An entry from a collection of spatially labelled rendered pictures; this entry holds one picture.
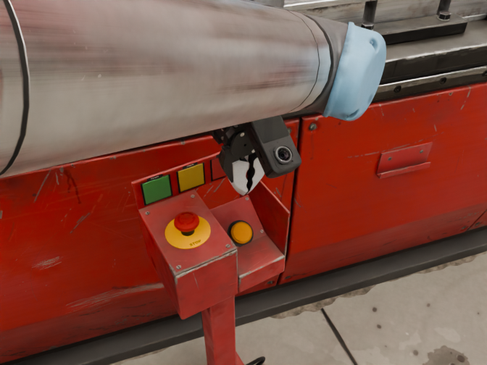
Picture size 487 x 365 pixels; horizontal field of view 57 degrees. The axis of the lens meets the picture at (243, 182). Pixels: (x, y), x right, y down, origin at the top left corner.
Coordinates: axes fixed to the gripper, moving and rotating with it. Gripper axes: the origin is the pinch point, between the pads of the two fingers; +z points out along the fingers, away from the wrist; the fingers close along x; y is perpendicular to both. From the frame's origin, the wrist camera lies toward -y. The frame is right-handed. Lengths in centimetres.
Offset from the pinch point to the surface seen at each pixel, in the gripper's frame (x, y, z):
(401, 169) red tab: -54, 11, 28
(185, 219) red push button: 10.0, 1.5, 3.0
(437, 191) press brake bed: -71, 8, 43
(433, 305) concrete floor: -72, -9, 83
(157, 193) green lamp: 11.3, 9.8, 4.2
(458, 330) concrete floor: -72, -19, 82
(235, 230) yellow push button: 1.0, 1.4, 10.9
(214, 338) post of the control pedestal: 7.3, -3.0, 37.9
